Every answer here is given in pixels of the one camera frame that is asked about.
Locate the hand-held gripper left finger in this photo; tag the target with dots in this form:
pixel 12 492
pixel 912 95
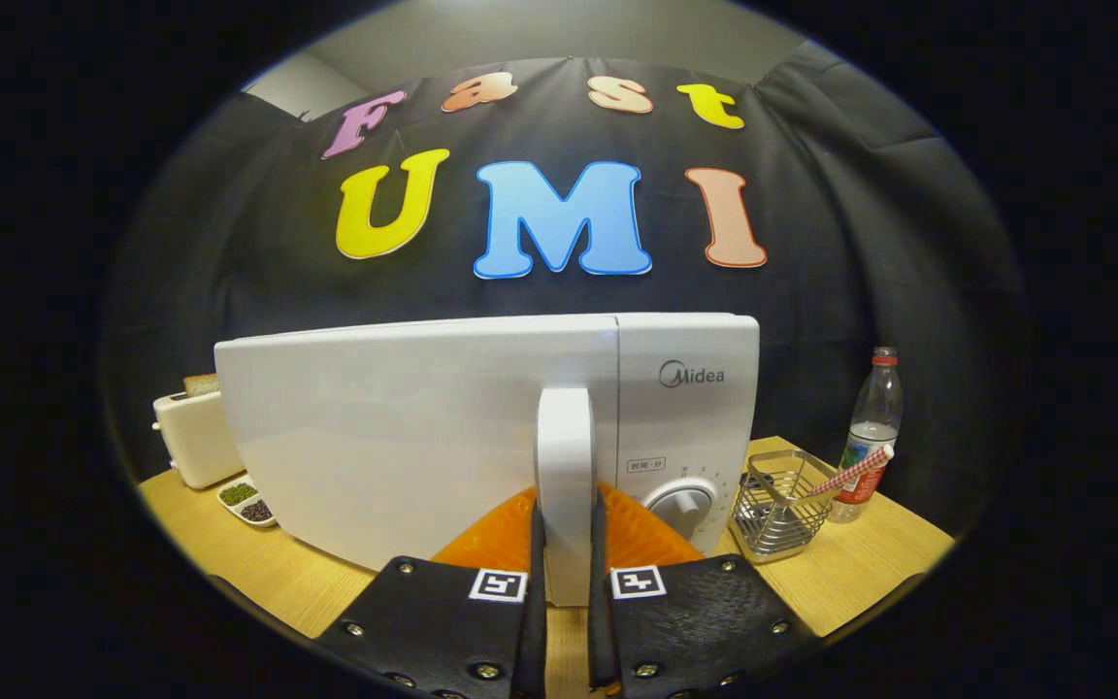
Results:
pixel 537 631

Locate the clear plastic water bottle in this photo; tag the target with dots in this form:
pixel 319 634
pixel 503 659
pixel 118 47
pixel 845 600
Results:
pixel 874 408

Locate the toast slice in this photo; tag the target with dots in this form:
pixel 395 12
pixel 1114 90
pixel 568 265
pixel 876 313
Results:
pixel 201 384

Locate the white toaster oven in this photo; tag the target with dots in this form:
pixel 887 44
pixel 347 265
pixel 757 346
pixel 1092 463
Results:
pixel 404 437

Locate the white divided bean dish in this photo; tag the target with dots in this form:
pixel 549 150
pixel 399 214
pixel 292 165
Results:
pixel 246 502

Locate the cream bread toaster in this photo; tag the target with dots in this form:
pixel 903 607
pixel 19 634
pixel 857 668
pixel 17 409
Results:
pixel 195 437

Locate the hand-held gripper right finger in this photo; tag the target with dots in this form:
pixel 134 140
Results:
pixel 599 631

